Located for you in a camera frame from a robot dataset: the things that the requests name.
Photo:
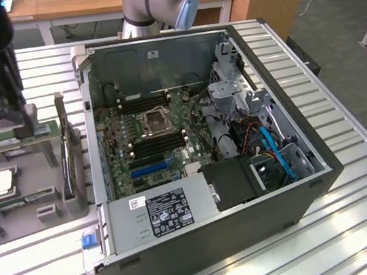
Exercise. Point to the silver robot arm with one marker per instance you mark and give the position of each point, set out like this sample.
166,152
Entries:
140,0

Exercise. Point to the black RAM slot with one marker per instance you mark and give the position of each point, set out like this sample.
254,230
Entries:
144,100
143,96
160,151
146,108
145,104
157,142
156,137
159,146

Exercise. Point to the graphics card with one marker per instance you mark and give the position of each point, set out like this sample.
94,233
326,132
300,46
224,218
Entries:
67,154

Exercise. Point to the silver CPU chip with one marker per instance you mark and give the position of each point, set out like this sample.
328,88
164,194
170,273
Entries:
2,183

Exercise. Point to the wooden desk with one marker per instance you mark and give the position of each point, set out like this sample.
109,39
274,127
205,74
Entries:
82,1

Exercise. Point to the grey parts rack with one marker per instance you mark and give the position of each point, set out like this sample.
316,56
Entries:
27,221

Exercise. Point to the CPU socket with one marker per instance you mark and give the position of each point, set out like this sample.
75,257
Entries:
154,122

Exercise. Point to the black expansion slot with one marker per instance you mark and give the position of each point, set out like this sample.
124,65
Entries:
147,162

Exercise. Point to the blue expansion slot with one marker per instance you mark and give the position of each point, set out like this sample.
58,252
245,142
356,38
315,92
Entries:
150,170

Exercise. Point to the blue case latch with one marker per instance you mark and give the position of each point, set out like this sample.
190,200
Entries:
88,241

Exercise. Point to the silver power supply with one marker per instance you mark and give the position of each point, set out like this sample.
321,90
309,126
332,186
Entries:
131,227

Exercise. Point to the green motherboard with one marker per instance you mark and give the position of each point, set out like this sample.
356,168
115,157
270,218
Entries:
182,151

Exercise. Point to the silver chipset heatsink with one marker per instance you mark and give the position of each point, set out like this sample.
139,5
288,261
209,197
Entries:
193,168

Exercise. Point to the metal disk bay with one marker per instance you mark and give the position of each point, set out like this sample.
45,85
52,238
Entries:
225,90

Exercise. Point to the black fan shroud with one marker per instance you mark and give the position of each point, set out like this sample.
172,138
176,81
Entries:
227,182

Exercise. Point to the black PC case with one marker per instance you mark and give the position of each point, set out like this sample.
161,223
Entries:
204,257

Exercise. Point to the metal drive bracket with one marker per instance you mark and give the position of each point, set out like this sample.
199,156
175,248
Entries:
268,105

